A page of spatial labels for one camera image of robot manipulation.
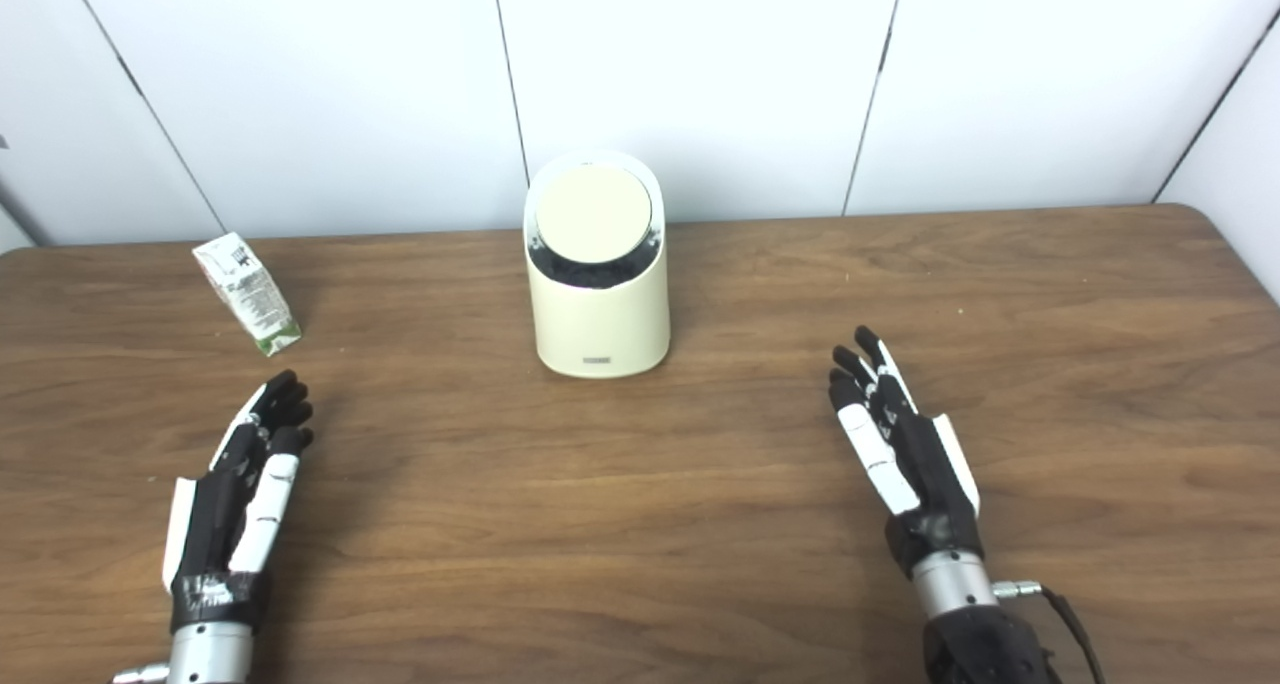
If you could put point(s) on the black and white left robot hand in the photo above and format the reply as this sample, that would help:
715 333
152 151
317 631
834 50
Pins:
215 524

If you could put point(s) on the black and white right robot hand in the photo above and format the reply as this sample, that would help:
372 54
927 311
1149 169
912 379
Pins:
930 484

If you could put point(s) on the white and green milk carton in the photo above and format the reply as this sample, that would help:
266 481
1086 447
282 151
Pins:
250 294

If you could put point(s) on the cream-colored desktop trash bin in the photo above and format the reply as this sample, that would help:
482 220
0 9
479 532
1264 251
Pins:
600 319

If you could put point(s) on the round cream bin lid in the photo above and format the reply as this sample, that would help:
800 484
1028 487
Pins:
592 214

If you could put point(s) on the black bin liner bag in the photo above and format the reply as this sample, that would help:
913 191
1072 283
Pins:
592 272

